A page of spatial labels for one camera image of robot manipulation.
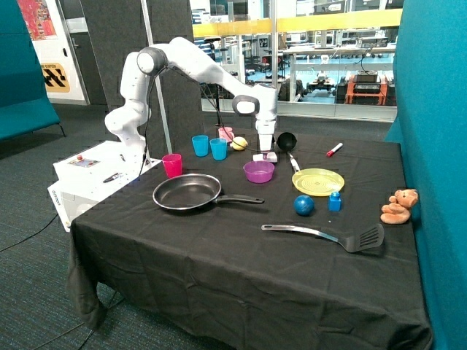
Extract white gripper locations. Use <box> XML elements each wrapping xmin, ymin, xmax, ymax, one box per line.
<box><xmin>255</xmin><ymin>120</ymin><xmax>276</xmax><ymax>159</ymax></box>

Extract black frying pan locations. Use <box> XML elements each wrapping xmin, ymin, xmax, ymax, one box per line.
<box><xmin>153</xmin><ymin>174</ymin><xmax>265</xmax><ymax>211</ymax></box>

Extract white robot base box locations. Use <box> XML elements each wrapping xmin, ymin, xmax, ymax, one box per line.
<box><xmin>48</xmin><ymin>141</ymin><xmax>161</xmax><ymax>232</ymax></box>

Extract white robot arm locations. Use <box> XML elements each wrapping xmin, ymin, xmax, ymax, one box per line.
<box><xmin>105</xmin><ymin>37</ymin><xmax>277</xmax><ymax>166</ymax></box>

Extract purple plastic bowl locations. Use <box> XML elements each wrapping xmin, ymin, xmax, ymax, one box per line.
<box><xmin>243</xmin><ymin>160</ymin><xmax>275</xmax><ymax>184</ymax></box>

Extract black ladle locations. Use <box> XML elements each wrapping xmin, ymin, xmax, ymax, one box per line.
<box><xmin>277</xmin><ymin>132</ymin><xmax>300</xmax><ymax>173</ymax></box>

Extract yellow lemon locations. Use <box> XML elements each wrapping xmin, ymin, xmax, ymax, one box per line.
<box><xmin>230</xmin><ymin>136</ymin><xmax>248</xmax><ymax>151</ymax></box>

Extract blue plastic cup right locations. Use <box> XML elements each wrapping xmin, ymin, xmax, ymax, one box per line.
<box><xmin>209</xmin><ymin>138</ymin><xmax>228</xmax><ymax>161</ymax></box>

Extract blue plastic cup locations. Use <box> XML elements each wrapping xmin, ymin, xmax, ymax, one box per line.
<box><xmin>191</xmin><ymin>135</ymin><xmax>209</xmax><ymax>158</ymax></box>
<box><xmin>209</xmin><ymin>138</ymin><xmax>228</xmax><ymax>161</ymax></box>

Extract pink mug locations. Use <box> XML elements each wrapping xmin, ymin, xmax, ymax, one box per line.
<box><xmin>218</xmin><ymin>126</ymin><xmax>235</xmax><ymax>144</ymax></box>

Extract yellow plastic plate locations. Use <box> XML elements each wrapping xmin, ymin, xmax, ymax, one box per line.
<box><xmin>292</xmin><ymin>168</ymin><xmax>344</xmax><ymax>197</ymax></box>

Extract red white marker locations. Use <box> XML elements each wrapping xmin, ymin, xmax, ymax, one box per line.
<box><xmin>326</xmin><ymin>142</ymin><xmax>343</xmax><ymax>158</ymax></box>

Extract blue ball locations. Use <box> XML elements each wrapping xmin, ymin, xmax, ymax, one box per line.
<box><xmin>293</xmin><ymin>195</ymin><xmax>314</xmax><ymax>216</ymax></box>

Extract blue plastic cup left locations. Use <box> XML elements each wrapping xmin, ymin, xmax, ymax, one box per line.
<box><xmin>191</xmin><ymin>135</ymin><xmax>209</xmax><ymax>158</ymax></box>

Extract blue toy block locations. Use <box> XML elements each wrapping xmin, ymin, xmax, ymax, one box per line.
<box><xmin>328</xmin><ymin>192</ymin><xmax>341</xmax><ymax>211</ymax></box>

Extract black tablecloth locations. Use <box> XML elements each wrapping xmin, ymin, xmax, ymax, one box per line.
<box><xmin>67</xmin><ymin>135</ymin><xmax>433</xmax><ymax>349</ymax></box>

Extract magenta plastic cup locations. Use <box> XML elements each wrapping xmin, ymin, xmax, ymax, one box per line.
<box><xmin>162</xmin><ymin>153</ymin><xmax>182</xmax><ymax>178</ymax></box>

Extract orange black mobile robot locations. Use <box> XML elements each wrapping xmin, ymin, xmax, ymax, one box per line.
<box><xmin>335</xmin><ymin>70</ymin><xmax>397</xmax><ymax>106</ymax></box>

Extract black slotted spatula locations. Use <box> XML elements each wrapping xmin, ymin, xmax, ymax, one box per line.
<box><xmin>260</xmin><ymin>224</ymin><xmax>385</xmax><ymax>253</ymax></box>

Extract brown teddy bear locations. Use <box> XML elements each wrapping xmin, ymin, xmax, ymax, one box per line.
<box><xmin>380</xmin><ymin>189</ymin><xmax>419</xmax><ymax>225</ymax></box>

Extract yellow black sign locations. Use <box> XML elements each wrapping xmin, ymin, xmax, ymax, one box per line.
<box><xmin>41</xmin><ymin>63</ymin><xmax>70</xmax><ymax>93</ymax></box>

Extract teal bench seat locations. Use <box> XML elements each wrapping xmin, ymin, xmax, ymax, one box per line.
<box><xmin>1</xmin><ymin>1</ymin><xmax>61</xmax><ymax>140</ymax></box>

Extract red poster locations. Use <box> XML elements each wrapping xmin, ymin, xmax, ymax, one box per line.
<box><xmin>17</xmin><ymin>0</ymin><xmax>57</xmax><ymax>41</ymax></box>

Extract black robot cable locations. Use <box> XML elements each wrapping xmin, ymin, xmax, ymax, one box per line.
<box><xmin>136</xmin><ymin>65</ymin><xmax>262</xmax><ymax>182</ymax></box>

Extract teal partition wall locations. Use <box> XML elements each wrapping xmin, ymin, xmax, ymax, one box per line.
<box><xmin>387</xmin><ymin>1</ymin><xmax>466</xmax><ymax>349</ymax></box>

